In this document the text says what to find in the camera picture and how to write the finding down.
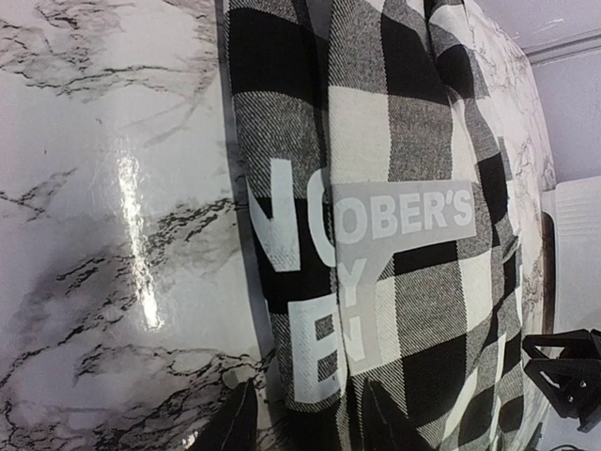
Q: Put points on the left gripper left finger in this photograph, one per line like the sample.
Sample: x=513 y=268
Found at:
x=234 y=426

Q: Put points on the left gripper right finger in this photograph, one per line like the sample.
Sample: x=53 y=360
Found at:
x=384 y=425

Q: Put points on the white plastic bin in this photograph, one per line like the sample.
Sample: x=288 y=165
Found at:
x=574 y=208

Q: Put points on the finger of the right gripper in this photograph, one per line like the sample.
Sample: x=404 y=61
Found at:
x=565 y=367

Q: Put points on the black white plaid shirt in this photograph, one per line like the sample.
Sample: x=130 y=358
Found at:
x=379 y=194

